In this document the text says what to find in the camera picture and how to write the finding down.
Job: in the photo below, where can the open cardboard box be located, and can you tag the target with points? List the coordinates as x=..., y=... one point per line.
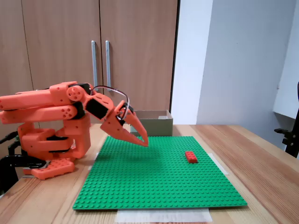
x=158, y=128

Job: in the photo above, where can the green lego baseplate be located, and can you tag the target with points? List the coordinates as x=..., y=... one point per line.
x=151, y=182

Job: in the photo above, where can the red lego block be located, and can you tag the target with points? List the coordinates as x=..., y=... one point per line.
x=191, y=157

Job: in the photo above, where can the short translucent tape strip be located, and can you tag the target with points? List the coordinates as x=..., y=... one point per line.
x=222, y=166
x=96, y=156

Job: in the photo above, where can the long translucent tape strip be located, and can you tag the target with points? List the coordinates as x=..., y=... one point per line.
x=163, y=215

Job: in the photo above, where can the wooden cabinet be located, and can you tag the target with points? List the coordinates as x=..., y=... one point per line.
x=58, y=46

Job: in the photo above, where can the black table clamp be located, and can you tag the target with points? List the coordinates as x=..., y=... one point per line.
x=9, y=168

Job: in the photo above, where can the black clamp stand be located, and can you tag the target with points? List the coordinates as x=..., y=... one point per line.
x=292, y=140

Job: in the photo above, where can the white wall board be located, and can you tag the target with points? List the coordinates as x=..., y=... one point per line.
x=289, y=70

